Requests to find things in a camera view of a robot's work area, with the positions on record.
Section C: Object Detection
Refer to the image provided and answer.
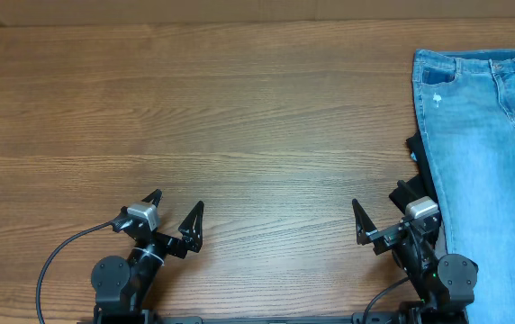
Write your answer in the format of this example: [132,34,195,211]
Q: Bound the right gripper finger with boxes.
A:
[352,199,377,245]
[396,180,420,205]

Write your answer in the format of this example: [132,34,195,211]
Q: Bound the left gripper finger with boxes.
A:
[178,201,204,253]
[142,189,163,207]

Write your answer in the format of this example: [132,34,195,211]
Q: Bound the light blue denim jeans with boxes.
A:
[412,49,515,323]

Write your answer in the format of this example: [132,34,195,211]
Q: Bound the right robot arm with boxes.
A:
[352,181,478,324]

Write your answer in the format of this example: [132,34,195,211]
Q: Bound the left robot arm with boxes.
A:
[91,189,204,323]

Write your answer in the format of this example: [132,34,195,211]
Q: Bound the black garment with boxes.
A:
[389,132,441,221]

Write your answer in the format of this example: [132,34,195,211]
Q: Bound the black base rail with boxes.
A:
[77,310,470,324]

